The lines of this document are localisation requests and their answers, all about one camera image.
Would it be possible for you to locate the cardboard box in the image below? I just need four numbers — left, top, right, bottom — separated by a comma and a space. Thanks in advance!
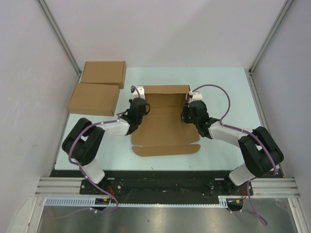
131, 85, 201, 157
80, 61, 126, 89
68, 83, 120, 117

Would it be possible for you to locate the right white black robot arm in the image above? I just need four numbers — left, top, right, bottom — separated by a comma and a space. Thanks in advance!
181, 100, 284, 195

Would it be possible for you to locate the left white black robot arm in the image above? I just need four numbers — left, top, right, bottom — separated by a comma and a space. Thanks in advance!
61, 98, 150, 194

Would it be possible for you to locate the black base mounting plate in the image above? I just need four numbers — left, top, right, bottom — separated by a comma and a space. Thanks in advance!
50, 170, 283, 196

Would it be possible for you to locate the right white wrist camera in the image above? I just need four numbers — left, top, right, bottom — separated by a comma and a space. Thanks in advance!
187, 91, 203, 103

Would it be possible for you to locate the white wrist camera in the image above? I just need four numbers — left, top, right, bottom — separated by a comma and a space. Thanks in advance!
187, 91, 203, 103
130, 85, 145, 100

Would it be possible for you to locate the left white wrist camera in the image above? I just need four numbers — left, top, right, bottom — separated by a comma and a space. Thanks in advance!
130, 85, 145, 100

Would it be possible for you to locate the white slotted cable duct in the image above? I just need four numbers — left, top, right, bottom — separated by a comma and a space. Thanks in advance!
45, 196, 243, 208

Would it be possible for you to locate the aluminium front rail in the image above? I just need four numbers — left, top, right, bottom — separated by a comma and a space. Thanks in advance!
35, 178, 300, 198

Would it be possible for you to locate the right aluminium frame post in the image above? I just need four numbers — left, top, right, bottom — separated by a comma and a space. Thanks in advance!
248, 0, 295, 74

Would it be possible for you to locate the aluminium frame post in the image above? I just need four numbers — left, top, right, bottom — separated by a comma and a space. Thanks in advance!
36, 0, 82, 76
248, 0, 295, 74

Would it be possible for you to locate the left aluminium frame post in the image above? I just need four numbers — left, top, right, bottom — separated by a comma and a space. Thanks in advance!
36, 0, 82, 76

